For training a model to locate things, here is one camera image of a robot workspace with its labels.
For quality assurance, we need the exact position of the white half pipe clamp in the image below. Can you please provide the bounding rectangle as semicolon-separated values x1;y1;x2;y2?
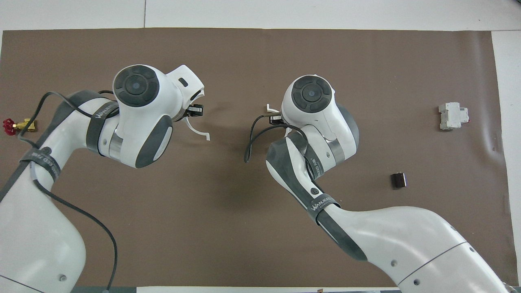
267;104;292;137
182;116;211;141

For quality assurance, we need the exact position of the brown table mat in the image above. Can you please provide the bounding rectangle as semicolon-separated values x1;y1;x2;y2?
0;28;514;287

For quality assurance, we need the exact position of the white circuit breaker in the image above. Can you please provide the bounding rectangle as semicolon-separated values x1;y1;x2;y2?
438;102;469;131

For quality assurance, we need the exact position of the black velcro cable strap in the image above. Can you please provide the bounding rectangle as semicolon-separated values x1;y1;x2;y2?
308;195;340;223
299;134;323;181
85;103;119;156
20;146;61;181

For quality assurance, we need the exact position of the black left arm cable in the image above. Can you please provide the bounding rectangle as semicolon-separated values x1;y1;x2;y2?
16;90;118;291

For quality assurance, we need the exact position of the brass valve with red handle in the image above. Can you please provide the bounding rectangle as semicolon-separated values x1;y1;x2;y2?
2;118;38;136

